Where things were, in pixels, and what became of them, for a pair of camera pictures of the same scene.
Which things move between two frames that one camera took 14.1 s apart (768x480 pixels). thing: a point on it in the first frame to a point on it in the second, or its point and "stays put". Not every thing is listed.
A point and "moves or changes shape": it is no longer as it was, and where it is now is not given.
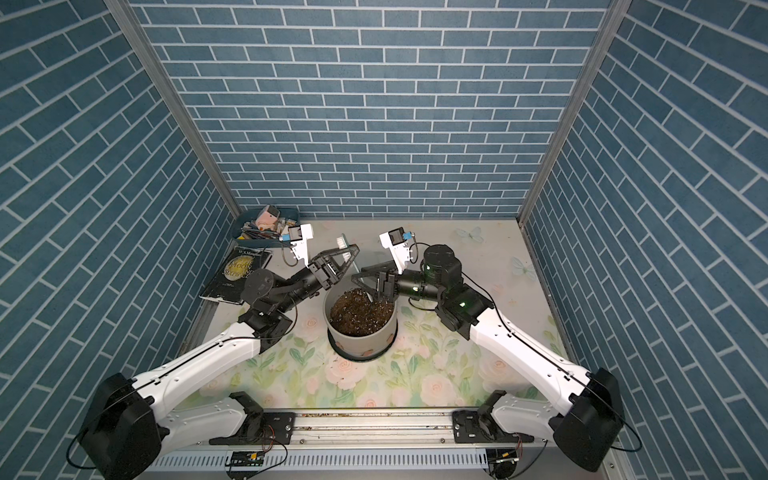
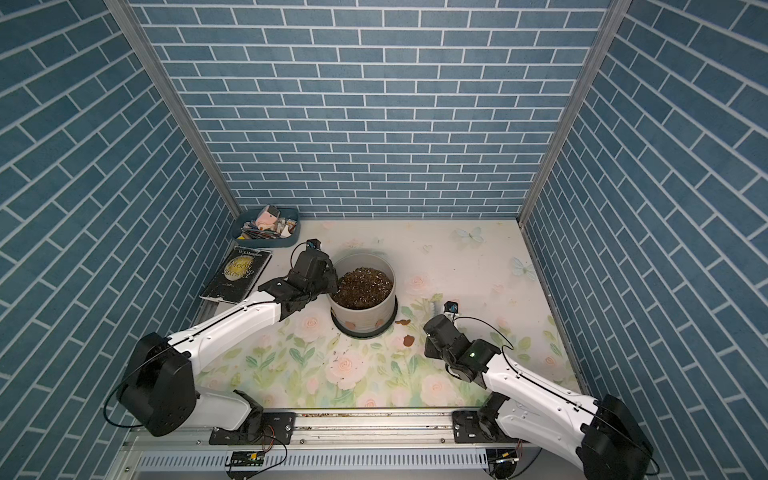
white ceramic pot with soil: (359, 324) moves or changes shape
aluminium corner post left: (125, 12) stays put
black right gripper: (387, 279) to (428, 348)
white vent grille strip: (453, 460) stays put
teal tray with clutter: (264, 227) stays put
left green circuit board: (246, 459) stays put
